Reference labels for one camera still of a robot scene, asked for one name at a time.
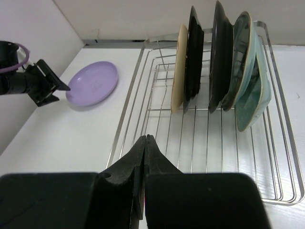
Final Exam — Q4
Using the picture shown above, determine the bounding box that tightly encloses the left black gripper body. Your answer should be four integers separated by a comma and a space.
25, 59, 71, 107

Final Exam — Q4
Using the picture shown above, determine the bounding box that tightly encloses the teal rectangular plate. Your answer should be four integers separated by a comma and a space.
235, 29, 272, 132

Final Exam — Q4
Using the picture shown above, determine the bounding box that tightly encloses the purple plate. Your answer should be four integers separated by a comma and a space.
66, 61, 119, 107

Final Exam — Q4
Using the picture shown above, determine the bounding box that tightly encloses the teal round flower plate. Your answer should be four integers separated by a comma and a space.
222, 11, 254, 111

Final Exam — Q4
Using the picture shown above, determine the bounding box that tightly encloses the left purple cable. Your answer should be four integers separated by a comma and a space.
0, 42, 31, 74

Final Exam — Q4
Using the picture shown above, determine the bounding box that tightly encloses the wire dish rack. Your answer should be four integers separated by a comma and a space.
107, 21, 305, 205

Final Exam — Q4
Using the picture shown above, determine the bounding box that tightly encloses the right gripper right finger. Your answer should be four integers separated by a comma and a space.
144, 135, 271, 229

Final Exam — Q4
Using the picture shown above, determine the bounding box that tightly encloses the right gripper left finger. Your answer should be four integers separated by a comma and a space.
0, 136, 146, 229

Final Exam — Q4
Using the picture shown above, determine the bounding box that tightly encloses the tan plate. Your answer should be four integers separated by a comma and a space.
171, 23, 188, 114

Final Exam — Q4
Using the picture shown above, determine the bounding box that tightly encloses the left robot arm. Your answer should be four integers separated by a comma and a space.
0, 41, 71, 107

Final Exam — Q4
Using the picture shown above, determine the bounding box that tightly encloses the black rimmed patterned plate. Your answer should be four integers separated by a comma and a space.
183, 6, 204, 113

